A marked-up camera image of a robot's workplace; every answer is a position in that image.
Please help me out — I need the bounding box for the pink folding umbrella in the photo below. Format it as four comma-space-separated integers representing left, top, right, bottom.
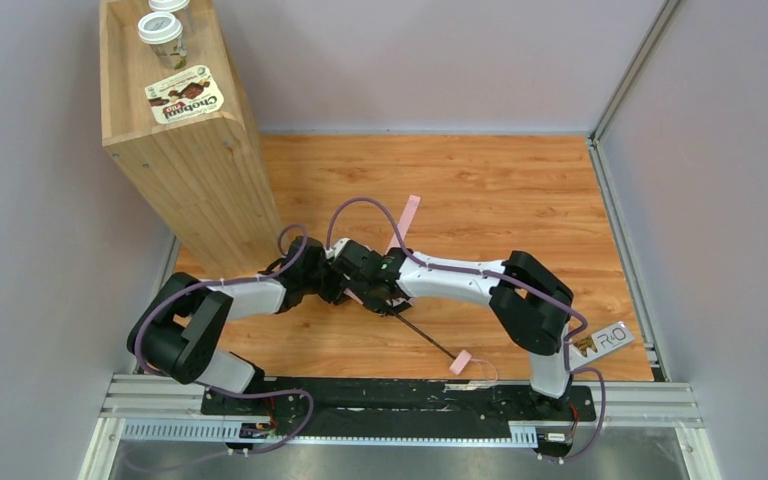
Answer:
344, 194, 499, 387

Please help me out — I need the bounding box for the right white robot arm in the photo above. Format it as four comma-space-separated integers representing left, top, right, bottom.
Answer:
326, 239, 574, 399

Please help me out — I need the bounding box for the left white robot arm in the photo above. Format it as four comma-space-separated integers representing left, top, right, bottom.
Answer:
126, 236, 350, 394

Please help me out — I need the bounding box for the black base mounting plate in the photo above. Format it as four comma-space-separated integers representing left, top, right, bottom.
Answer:
201, 377, 598, 437

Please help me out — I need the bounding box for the wooden shelf box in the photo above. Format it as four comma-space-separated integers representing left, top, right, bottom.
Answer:
99, 1, 283, 278

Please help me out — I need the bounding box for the Chobani yogurt container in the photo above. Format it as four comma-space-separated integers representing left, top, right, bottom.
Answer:
144, 65, 224, 125

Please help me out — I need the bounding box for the white logo label plate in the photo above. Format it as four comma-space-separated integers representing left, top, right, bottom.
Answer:
569, 321, 635, 370

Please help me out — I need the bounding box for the paper cup with white lid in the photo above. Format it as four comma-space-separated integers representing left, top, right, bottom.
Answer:
137, 11, 188, 70

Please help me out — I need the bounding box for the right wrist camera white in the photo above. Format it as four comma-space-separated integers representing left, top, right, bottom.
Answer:
325, 238, 350, 260

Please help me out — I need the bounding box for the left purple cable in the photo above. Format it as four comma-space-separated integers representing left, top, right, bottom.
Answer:
132, 223, 314, 458

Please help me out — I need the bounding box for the white slotted cable duct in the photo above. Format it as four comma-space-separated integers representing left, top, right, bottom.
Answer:
120, 419, 539, 448

